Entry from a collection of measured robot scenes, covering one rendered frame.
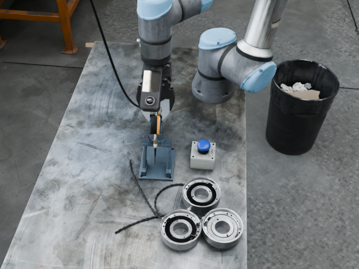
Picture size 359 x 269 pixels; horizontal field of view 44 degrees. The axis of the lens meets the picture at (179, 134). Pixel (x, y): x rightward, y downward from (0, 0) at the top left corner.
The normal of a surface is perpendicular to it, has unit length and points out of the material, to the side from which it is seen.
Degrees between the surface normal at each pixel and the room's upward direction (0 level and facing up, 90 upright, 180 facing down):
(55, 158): 0
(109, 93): 0
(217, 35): 7
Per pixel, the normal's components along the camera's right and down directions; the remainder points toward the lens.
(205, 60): -0.73, 0.47
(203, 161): -0.10, 0.70
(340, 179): 0.02, -0.70
